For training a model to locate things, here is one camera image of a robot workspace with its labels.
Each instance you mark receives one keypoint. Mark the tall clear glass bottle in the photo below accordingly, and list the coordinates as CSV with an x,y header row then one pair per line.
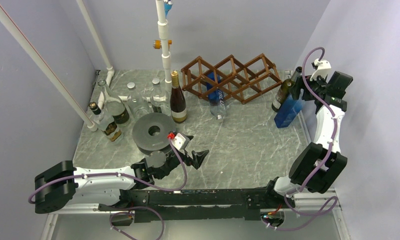
x,y
114,105

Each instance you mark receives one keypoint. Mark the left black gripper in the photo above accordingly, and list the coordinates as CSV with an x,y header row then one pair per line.
x,y
197,157

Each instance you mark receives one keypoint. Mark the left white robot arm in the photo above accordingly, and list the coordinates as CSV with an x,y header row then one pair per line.
x,y
64,184

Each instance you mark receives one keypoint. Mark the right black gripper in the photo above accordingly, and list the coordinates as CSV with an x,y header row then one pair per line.
x,y
299,85

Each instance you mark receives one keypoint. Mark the gold capped dark bottle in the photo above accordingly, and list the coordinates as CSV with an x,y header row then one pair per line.
x,y
177,100

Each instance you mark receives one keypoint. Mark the clear bottle silver cap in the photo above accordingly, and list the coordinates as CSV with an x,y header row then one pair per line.
x,y
137,105

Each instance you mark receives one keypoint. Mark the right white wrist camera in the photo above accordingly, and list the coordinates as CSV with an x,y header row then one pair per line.
x,y
322,69

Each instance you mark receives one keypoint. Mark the black round spool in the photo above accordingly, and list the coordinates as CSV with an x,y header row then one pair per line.
x,y
150,132

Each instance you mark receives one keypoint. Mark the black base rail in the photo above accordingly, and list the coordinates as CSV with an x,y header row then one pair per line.
x,y
199,204

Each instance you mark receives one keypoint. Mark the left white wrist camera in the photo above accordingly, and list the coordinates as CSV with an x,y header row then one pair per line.
x,y
178,141

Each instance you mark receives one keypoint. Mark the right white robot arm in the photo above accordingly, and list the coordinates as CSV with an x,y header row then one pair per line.
x,y
321,162

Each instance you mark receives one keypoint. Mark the short clear glass bottle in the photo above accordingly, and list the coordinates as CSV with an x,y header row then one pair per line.
x,y
159,99

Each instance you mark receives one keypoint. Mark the dark green wine bottle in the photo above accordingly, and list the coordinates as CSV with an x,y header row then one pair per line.
x,y
283,92

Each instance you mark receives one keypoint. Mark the blue square bottle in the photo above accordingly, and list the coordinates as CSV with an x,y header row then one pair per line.
x,y
288,111
217,104

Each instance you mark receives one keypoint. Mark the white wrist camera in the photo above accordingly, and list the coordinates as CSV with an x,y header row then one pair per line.
x,y
322,69
178,141

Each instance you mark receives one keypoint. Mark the brown wooden wine rack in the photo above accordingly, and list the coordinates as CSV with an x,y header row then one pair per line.
x,y
243,82

